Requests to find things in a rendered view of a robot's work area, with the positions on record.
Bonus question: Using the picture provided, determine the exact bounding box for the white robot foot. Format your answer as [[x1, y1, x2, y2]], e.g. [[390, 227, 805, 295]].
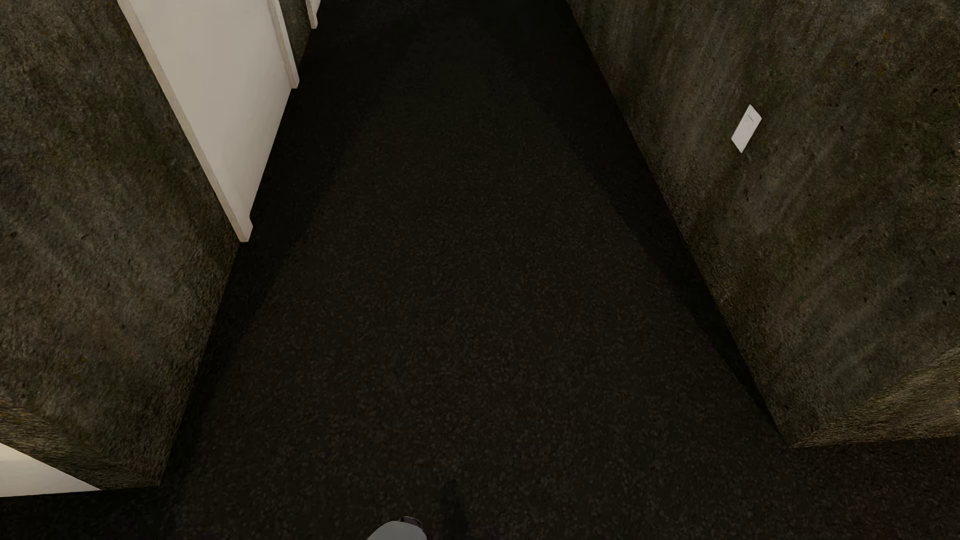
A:
[[366, 517, 429, 540]]

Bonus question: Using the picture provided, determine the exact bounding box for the white door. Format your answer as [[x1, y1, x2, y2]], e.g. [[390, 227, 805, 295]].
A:
[[117, 0, 301, 243]]

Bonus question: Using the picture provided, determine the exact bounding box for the white door panel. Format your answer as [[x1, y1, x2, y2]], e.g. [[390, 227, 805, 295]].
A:
[[0, 441, 101, 498]]

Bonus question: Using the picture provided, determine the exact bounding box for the white wall light switch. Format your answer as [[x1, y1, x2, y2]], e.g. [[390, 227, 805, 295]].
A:
[[731, 105, 763, 154]]

